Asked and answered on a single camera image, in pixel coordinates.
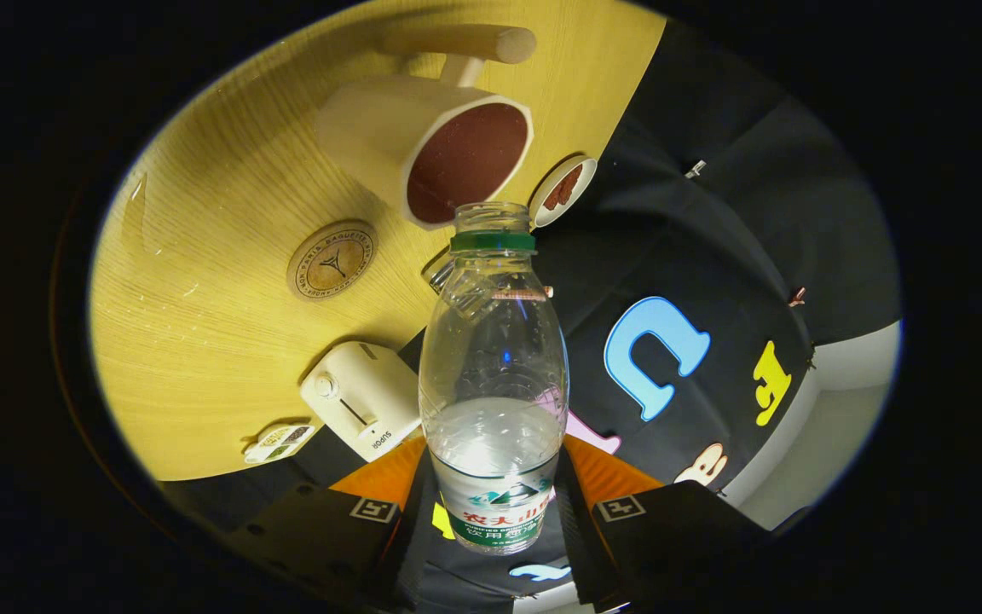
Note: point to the pink cloth clip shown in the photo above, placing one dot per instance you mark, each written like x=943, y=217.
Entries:
x=796, y=297

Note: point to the silver cloth clip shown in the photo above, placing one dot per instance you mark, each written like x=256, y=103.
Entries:
x=696, y=169

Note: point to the white divided dish of beans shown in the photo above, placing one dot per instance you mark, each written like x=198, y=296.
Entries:
x=278, y=443

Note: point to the clear patterned drinking glass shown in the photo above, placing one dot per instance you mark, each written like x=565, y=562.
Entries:
x=438, y=275

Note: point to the white toaster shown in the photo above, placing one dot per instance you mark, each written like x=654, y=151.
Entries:
x=355, y=401

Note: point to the red sausage piece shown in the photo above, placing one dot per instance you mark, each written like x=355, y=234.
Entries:
x=570, y=181
x=555, y=196

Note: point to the wooden table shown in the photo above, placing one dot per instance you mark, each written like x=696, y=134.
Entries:
x=201, y=341

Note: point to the round cork coaster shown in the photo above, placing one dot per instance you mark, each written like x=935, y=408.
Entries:
x=333, y=260

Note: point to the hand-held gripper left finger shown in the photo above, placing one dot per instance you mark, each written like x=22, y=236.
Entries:
x=410, y=554

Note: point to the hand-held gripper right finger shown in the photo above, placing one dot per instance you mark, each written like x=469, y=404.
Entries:
x=585, y=554

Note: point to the small white plate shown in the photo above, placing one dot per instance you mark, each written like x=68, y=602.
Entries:
x=539, y=213

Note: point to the clear plastic juice bottle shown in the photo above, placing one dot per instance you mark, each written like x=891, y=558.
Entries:
x=491, y=358

